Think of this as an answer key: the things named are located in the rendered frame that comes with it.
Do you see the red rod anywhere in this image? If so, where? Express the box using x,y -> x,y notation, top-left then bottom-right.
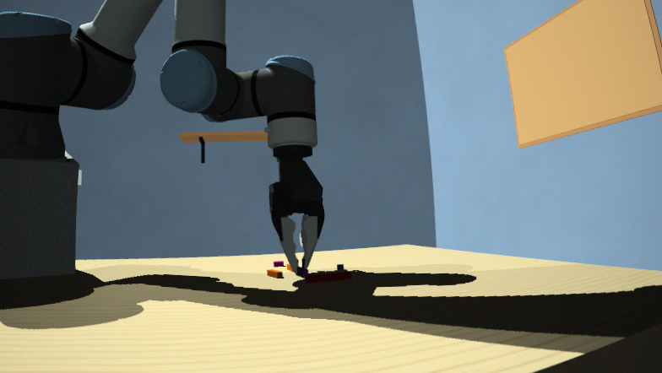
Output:
306,272 -> 352,284

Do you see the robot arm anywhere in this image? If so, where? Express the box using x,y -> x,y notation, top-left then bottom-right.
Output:
0,0 -> 323,202

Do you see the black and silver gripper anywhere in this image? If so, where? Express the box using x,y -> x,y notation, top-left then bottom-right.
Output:
269,144 -> 324,273

